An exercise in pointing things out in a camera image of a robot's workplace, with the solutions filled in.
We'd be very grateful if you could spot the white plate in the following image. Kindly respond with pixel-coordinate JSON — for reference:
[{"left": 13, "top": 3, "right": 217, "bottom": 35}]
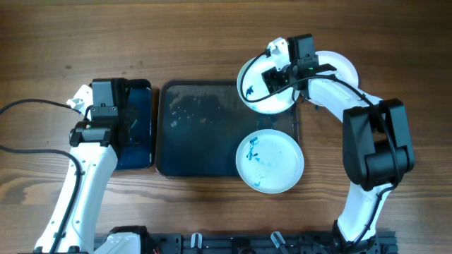
[
  {"left": 235, "top": 129, "right": 304, "bottom": 194},
  {"left": 237, "top": 56, "right": 300, "bottom": 114},
  {"left": 305, "top": 51, "right": 360, "bottom": 111}
]

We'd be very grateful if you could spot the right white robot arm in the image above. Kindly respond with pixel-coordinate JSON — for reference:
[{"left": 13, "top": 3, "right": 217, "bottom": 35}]
[{"left": 237, "top": 34, "right": 415, "bottom": 253}]

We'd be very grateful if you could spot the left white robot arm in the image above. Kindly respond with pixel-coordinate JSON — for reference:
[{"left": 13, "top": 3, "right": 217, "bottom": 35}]
[{"left": 33, "top": 78, "right": 153, "bottom": 253}]

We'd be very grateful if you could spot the small dark blue tray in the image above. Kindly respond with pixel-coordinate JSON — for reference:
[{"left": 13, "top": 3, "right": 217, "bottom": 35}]
[{"left": 116, "top": 79, "right": 155, "bottom": 171}]

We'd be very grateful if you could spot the large dark tray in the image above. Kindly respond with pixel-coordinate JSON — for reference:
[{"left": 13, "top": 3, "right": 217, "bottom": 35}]
[{"left": 155, "top": 80, "right": 299, "bottom": 177}]

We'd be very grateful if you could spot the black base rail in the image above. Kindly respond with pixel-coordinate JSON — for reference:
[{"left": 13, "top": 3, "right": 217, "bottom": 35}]
[{"left": 93, "top": 231, "right": 398, "bottom": 254}]

